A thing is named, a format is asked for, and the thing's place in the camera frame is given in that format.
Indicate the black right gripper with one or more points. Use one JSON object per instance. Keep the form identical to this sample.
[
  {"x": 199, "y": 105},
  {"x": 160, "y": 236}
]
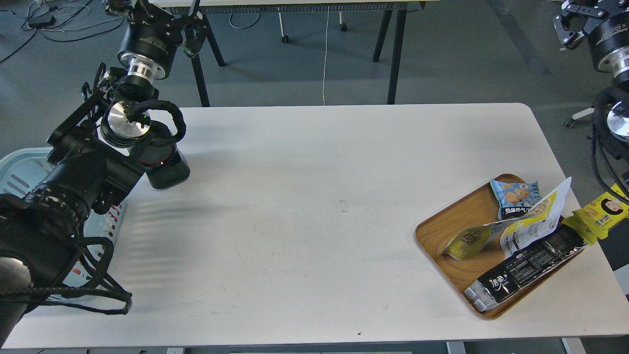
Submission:
[{"x": 608, "y": 33}]

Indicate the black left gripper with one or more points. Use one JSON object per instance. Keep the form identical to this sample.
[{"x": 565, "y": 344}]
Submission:
[{"x": 152, "y": 37}]

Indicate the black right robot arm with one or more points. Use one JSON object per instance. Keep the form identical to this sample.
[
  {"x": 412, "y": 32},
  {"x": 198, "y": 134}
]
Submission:
[{"x": 609, "y": 127}]

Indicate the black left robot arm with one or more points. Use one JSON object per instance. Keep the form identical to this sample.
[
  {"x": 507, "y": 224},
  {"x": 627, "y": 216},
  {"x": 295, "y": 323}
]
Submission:
[{"x": 120, "y": 132}]

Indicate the blue snack packet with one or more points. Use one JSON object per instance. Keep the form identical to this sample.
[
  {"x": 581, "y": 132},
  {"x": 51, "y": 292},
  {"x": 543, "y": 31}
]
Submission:
[{"x": 514, "y": 199}]

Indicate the yellow cartoon snack packet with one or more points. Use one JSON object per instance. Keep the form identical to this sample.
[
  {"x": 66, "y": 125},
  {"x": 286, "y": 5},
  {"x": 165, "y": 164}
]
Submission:
[{"x": 595, "y": 220}]

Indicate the light blue plastic basket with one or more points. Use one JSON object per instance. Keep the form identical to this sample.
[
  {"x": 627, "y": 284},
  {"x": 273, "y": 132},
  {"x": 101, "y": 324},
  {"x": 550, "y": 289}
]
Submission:
[{"x": 50, "y": 228}]

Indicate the black long snack package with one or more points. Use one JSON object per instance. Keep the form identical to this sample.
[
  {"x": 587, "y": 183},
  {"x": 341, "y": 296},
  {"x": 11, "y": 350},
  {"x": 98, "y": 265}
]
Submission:
[{"x": 523, "y": 269}]

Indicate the black barcode scanner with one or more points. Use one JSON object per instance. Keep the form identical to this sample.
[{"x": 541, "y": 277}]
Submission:
[{"x": 164, "y": 166}]

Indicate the background black-legged table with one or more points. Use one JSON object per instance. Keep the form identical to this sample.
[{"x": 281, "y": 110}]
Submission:
[{"x": 315, "y": 39}]

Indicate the wooden tray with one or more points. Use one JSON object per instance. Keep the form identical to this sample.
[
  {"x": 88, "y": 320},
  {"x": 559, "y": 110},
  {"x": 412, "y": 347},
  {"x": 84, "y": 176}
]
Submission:
[{"x": 494, "y": 263}]

